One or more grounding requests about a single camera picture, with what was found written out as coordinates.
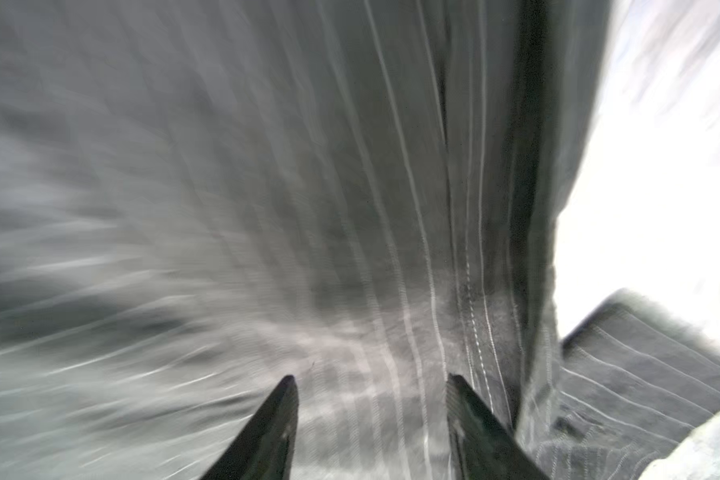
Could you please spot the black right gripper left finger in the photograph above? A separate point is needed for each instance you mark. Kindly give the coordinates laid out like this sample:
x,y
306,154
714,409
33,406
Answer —
x,y
264,448

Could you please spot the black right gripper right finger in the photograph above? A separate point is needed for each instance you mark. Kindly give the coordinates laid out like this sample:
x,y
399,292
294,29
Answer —
x,y
481,448

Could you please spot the dark grey pinstriped shirt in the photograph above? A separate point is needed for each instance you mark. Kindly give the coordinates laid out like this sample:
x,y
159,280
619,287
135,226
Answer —
x,y
198,198

